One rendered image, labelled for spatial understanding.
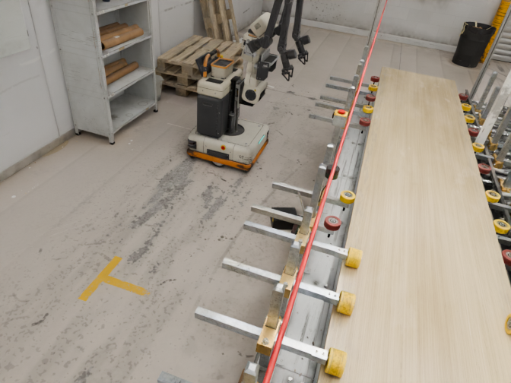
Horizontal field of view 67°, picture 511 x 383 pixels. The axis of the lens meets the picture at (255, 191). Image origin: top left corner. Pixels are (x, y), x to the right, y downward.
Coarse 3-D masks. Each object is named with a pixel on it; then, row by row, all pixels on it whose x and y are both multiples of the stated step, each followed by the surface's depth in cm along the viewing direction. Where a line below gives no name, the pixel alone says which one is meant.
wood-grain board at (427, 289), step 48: (384, 96) 328; (432, 96) 339; (384, 144) 258; (432, 144) 264; (384, 192) 213; (432, 192) 217; (480, 192) 222; (384, 240) 181; (432, 240) 184; (480, 240) 188; (336, 288) 157; (384, 288) 158; (432, 288) 160; (480, 288) 163; (336, 336) 138; (384, 336) 140; (432, 336) 142; (480, 336) 144
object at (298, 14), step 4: (300, 0) 318; (300, 4) 320; (296, 8) 323; (300, 8) 322; (296, 12) 325; (300, 12) 324; (296, 16) 326; (300, 16) 326; (296, 20) 328; (300, 20) 328; (296, 24) 330; (300, 24) 331; (296, 28) 331; (296, 32) 333; (292, 36) 336
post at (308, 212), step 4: (308, 208) 162; (312, 208) 162; (304, 212) 162; (308, 212) 162; (312, 212) 161; (304, 216) 163; (308, 216) 163; (304, 220) 165; (308, 220) 164; (304, 224) 166; (308, 224) 165; (300, 228) 168; (304, 228) 167; (308, 228) 166; (300, 232) 169; (304, 232) 168; (300, 256) 177; (300, 260) 178
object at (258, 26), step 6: (258, 18) 310; (264, 18) 309; (252, 24) 313; (258, 24) 312; (264, 24) 310; (276, 24) 322; (252, 30) 316; (258, 30) 314; (264, 30) 312; (258, 36) 317
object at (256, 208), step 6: (252, 204) 199; (252, 210) 199; (258, 210) 198; (264, 210) 197; (270, 210) 197; (276, 210) 197; (270, 216) 197; (276, 216) 196; (282, 216) 195; (288, 216) 195; (294, 216) 195; (294, 222) 194; (300, 222) 193; (318, 228) 192; (324, 228) 191
